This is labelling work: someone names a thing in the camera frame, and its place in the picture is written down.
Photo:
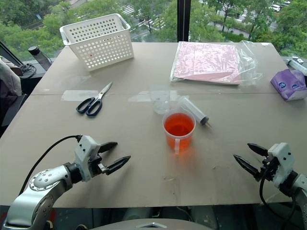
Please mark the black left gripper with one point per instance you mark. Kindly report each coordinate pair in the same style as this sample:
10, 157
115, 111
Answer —
98, 166

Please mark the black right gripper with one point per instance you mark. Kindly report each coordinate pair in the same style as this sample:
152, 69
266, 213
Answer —
269, 167

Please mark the large clear plastic syringe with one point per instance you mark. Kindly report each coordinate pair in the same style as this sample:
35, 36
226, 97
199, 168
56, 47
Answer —
193, 109

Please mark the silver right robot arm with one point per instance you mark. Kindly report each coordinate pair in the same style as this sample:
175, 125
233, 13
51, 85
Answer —
301, 189

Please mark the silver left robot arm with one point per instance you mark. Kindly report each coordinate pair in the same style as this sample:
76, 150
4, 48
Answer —
43, 182

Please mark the small clear plastic cup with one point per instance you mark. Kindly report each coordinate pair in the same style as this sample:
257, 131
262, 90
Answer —
161, 106

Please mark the large cup with orange liquid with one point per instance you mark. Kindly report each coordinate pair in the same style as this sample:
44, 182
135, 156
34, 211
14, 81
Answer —
178, 134

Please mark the clear syringe with blue print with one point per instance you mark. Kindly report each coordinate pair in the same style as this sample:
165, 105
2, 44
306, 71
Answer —
296, 64

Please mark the purple tissue pack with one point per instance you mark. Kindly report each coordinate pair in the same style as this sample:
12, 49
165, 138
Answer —
287, 86

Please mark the grey rounded shape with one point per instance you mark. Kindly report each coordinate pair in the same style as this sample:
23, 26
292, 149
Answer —
153, 224

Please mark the pink paper pack in plastic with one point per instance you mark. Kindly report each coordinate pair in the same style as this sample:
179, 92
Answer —
206, 62

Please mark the white perforated plastic basket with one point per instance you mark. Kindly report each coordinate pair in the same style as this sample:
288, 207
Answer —
103, 48

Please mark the dark drinking bottle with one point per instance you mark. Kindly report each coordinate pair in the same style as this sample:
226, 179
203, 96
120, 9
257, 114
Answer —
39, 57

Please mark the light garment on chair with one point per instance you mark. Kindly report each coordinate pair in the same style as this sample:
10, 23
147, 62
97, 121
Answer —
8, 76

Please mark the dark window mullion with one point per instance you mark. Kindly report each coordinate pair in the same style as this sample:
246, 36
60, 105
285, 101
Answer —
183, 21

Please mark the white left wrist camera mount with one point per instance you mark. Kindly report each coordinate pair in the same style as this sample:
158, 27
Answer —
84, 151

